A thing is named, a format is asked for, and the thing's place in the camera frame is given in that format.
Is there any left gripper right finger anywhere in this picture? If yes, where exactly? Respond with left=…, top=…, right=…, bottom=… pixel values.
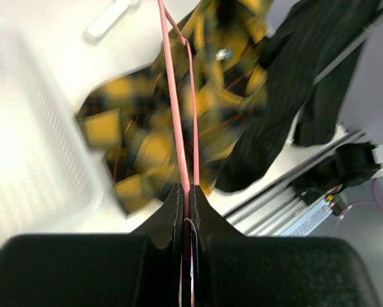
left=189, top=186, right=380, bottom=306

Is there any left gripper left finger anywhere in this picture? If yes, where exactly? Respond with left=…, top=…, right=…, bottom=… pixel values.
left=0, top=184, right=184, bottom=306

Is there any yellow plaid shirt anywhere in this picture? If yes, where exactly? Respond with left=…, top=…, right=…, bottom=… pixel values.
left=75, top=1, right=272, bottom=214

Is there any pink wire hanger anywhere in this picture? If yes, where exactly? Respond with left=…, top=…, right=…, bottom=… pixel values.
left=158, top=1, right=199, bottom=306

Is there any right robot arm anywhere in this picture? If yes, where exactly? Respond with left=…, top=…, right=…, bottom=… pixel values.
left=290, top=142, right=383, bottom=195

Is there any dark pinstripe shirt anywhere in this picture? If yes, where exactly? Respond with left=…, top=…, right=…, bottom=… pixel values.
left=215, top=0, right=380, bottom=193

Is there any aluminium mounting rail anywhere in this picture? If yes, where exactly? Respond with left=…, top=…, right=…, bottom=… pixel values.
left=224, top=132, right=366, bottom=237

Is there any white slotted cable duct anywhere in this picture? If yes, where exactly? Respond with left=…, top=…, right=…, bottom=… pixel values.
left=278, top=198, right=334, bottom=237

